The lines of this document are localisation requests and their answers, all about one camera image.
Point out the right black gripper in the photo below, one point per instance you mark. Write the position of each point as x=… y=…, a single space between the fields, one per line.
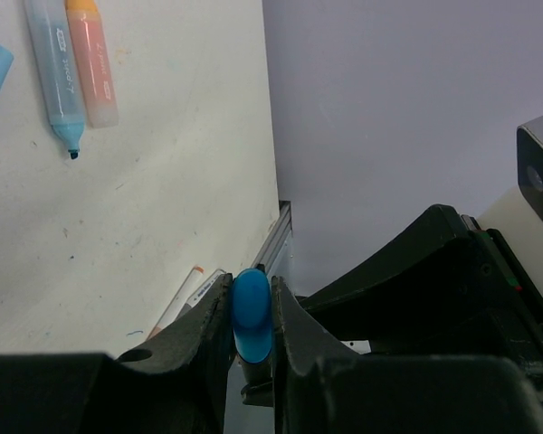
x=441 y=270

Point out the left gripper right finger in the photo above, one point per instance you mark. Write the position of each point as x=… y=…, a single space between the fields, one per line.
x=321 y=386

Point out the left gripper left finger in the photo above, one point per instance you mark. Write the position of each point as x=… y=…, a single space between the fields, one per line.
x=175 y=382

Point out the black blue cap highlighter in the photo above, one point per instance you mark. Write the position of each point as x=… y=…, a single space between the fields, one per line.
x=251 y=316

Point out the orange highlighter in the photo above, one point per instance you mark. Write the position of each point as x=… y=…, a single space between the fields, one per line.
x=92 y=59

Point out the light blue highlighter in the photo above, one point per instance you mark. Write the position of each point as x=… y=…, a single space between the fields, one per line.
x=58 y=74

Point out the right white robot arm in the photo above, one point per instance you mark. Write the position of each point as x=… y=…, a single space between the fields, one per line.
x=518 y=216

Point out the orange cap thin pen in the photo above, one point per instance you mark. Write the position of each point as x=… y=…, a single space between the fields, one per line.
x=188 y=287

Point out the grey cap thin pen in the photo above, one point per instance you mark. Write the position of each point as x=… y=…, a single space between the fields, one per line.
x=196 y=297

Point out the aluminium front rail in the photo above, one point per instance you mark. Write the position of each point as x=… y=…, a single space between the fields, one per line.
x=275 y=255

